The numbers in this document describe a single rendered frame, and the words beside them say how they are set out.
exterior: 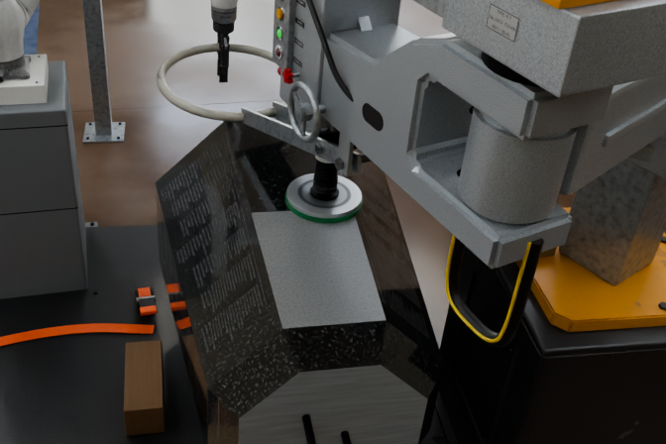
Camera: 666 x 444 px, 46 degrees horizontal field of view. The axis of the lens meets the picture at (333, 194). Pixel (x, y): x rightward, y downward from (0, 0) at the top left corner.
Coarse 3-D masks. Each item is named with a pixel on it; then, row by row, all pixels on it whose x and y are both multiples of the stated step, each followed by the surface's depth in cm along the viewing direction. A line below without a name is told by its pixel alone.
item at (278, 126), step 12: (276, 108) 249; (252, 120) 239; (264, 120) 232; (276, 120) 226; (288, 120) 242; (264, 132) 234; (276, 132) 226; (288, 132) 218; (300, 144) 214; (312, 144) 207; (324, 144) 201; (324, 156) 203; (336, 156) 197; (360, 156) 189; (360, 168) 190
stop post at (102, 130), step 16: (96, 0) 362; (96, 16) 367; (96, 32) 371; (96, 48) 375; (96, 64) 380; (96, 80) 385; (96, 96) 389; (96, 112) 394; (96, 128) 399; (112, 128) 407
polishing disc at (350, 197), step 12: (300, 180) 226; (312, 180) 226; (348, 180) 228; (288, 192) 220; (300, 192) 221; (348, 192) 222; (360, 192) 223; (300, 204) 216; (312, 204) 216; (324, 204) 217; (336, 204) 217; (348, 204) 218; (360, 204) 220; (312, 216) 213; (324, 216) 213; (336, 216) 214
